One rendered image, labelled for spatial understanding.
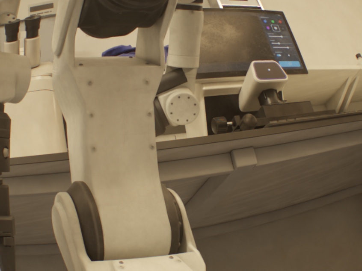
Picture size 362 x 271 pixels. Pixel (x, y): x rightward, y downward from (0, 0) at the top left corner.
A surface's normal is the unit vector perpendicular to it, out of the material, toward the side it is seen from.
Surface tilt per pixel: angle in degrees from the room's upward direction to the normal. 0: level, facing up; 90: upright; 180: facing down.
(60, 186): 90
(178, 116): 126
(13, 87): 114
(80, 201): 76
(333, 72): 180
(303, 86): 180
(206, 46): 92
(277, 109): 90
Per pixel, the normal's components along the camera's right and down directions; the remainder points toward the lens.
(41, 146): 0.24, -0.44
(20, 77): 0.81, 0.07
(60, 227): -0.88, 0.02
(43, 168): 0.23, 0.90
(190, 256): 0.34, -0.68
